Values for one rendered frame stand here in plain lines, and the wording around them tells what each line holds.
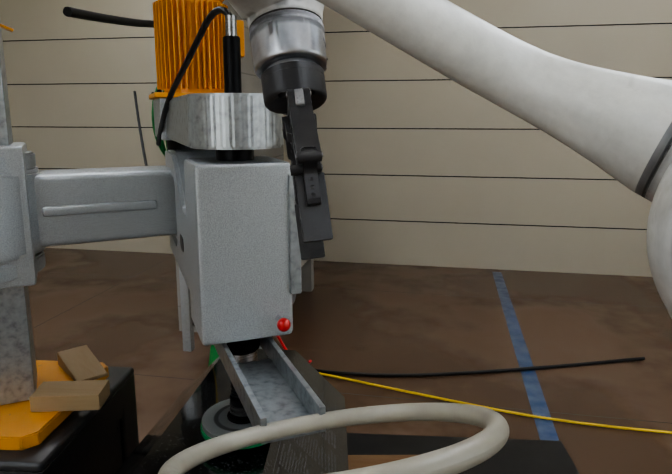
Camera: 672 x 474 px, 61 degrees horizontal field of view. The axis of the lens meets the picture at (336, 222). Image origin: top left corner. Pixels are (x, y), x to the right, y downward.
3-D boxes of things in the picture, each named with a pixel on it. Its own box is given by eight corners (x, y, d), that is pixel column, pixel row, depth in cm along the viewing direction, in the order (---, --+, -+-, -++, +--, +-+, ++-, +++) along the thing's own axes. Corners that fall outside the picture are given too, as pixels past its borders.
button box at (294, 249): (281, 285, 142) (279, 171, 137) (292, 284, 143) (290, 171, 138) (291, 294, 135) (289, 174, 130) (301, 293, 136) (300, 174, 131)
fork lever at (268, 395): (190, 325, 163) (189, 308, 162) (257, 316, 170) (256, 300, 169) (241, 449, 99) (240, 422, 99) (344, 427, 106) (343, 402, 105)
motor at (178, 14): (149, 99, 201) (141, -21, 194) (236, 100, 212) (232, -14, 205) (154, 97, 176) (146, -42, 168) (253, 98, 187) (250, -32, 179)
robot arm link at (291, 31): (321, 45, 74) (328, 87, 73) (251, 51, 73) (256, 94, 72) (326, 5, 65) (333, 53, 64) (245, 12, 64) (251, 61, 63)
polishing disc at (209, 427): (241, 392, 163) (241, 388, 163) (301, 414, 151) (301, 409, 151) (183, 426, 145) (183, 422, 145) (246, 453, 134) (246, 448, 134)
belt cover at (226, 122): (155, 146, 208) (152, 99, 205) (224, 145, 217) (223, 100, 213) (188, 170, 120) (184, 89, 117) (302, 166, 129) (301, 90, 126)
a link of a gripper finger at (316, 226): (323, 173, 59) (324, 171, 59) (332, 239, 58) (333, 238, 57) (294, 177, 59) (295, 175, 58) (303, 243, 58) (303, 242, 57)
